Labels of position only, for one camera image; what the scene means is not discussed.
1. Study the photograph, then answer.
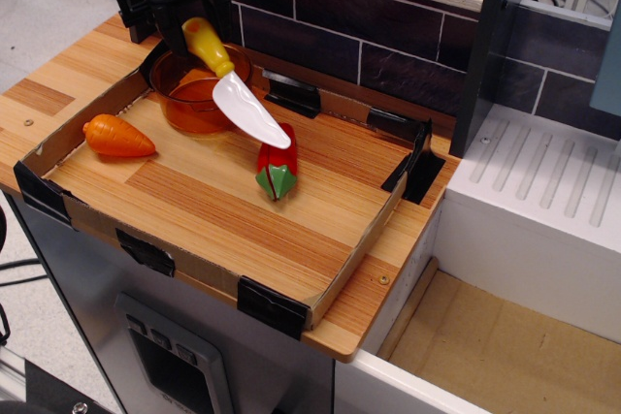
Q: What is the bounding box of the yellow handled toy knife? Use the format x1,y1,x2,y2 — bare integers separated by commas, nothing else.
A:
182,17,292,149

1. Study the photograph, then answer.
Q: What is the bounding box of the orange transparent plastic pot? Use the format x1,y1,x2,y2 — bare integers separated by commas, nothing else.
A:
149,51,233,134

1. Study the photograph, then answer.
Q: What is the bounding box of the cardboard fence with black tape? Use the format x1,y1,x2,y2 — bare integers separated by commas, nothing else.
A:
1,30,454,355

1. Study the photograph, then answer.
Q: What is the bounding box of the orange toy carrot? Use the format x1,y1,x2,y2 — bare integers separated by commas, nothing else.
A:
82,113,156,157

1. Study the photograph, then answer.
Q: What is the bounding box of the red green toy pepper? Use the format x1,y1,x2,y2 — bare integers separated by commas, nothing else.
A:
255,123,298,201

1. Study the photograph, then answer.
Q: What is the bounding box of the silver toy oven front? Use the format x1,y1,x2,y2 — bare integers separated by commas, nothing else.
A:
9,197,334,413

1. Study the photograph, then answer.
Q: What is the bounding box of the white toy sink unit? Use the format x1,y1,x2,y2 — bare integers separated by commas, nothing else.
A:
334,107,620,413

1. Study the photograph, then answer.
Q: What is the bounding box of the dark vertical post right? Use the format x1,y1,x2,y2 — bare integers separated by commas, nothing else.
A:
450,0,502,158

